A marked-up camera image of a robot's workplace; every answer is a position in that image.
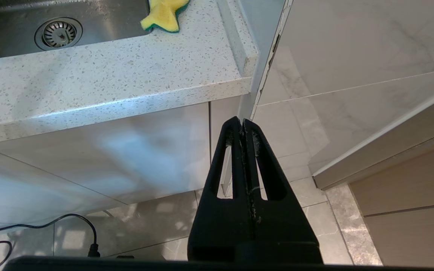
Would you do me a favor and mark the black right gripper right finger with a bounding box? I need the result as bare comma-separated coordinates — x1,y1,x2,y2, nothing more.
243,119,323,264

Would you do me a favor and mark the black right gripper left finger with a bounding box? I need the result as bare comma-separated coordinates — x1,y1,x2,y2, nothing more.
188,117,256,264

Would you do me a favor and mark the yellow green sponge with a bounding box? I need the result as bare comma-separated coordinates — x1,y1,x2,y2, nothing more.
140,0,190,33

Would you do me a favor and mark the metal sink drain strainer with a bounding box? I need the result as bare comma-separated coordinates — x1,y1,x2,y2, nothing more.
34,17,83,51

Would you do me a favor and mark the stainless steel sink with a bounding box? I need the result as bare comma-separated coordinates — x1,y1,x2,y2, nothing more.
0,0,153,62

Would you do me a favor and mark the narrow glossy cabinet door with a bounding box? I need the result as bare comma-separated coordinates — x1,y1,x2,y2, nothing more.
209,96,240,196

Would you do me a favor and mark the light wooden cabinet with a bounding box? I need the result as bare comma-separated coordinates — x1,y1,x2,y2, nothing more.
311,81,434,268

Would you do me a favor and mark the wide glossy cabinet door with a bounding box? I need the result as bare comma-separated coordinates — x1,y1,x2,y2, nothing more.
0,102,211,226

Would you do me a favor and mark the black cable with plug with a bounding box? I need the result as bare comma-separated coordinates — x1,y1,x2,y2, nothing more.
0,214,101,259

